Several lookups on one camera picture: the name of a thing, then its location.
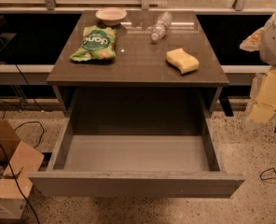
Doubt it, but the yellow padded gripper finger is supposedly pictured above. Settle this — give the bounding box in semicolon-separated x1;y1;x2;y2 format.
244;67;276;126

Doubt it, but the yellow sponge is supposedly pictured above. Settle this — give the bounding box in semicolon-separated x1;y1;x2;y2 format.
166;48;200;75

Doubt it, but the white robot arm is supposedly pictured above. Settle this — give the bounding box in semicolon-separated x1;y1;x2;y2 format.
240;11;276;127

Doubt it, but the grey cabinet with table top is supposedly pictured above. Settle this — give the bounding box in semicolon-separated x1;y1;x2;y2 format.
48;10;228;110

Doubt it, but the open grey top drawer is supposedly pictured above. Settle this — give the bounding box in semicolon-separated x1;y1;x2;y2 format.
29;89;245;200

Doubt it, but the clear plastic water bottle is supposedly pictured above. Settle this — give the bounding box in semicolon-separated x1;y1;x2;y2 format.
151;12;173;42

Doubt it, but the beige paper bowl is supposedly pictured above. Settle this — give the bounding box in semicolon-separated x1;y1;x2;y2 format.
95;7;127;26

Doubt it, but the green chip bag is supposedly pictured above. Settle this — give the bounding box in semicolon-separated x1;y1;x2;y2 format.
70;25;117;62

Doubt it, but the cardboard box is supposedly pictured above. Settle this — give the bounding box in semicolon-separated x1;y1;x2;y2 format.
0;119;44;219

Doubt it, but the black cable left floor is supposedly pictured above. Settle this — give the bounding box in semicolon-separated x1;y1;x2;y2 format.
0;120;46;224

